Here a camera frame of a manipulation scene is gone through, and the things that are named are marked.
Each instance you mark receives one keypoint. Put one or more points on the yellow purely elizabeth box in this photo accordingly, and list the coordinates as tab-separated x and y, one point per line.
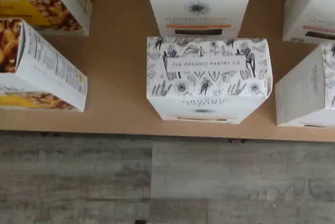
47	72
52	6

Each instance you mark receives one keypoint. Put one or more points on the wooden shelf board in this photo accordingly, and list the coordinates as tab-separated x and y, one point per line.
117	64

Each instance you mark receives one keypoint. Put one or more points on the white box pink strip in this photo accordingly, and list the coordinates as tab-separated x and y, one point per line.
314	6
301	98

